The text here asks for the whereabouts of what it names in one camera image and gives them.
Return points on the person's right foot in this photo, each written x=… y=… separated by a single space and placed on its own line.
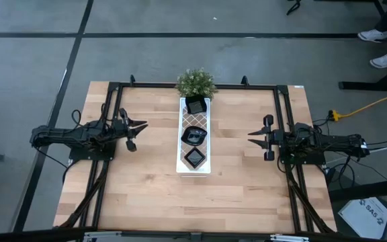
x=373 y=35

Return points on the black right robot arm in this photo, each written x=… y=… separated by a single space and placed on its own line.
x=334 y=141

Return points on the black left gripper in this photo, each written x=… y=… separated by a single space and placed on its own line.
x=123 y=129

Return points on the small black square plate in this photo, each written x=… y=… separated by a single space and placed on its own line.
x=195 y=158

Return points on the green potted plant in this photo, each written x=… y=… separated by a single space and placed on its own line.
x=196 y=82

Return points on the black side table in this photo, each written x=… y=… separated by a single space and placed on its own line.
x=365 y=190

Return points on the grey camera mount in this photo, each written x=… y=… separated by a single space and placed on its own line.
x=195 y=236

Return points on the black frame clamp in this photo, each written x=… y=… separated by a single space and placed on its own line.
x=132 y=80
x=245 y=80

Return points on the white SA5 printed sheet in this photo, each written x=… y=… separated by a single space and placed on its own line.
x=365 y=218

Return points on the person's left foot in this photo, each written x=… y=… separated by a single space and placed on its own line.
x=385 y=61

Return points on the person's foot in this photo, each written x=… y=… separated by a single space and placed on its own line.
x=373 y=35
x=385 y=61

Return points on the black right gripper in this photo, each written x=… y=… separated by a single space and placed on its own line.
x=277 y=140

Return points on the white lattice rack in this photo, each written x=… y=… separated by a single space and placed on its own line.
x=193 y=172

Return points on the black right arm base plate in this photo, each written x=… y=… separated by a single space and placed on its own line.
x=309 y=162

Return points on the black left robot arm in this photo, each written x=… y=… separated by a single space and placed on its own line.
x=69 y=134

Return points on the silver bracket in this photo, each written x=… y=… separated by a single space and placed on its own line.
x=289 y=238
x=102 y=235

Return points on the black crossbar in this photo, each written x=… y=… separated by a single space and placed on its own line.
x=45 y=233

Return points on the black desk frame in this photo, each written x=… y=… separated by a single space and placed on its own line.
x=365 y=86

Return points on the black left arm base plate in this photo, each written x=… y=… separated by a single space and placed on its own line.
x=79 y=156

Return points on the black oval plate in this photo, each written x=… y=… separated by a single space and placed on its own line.
x=194 y=135

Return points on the black deep square bowl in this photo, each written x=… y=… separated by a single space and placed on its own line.
x=195 y=105

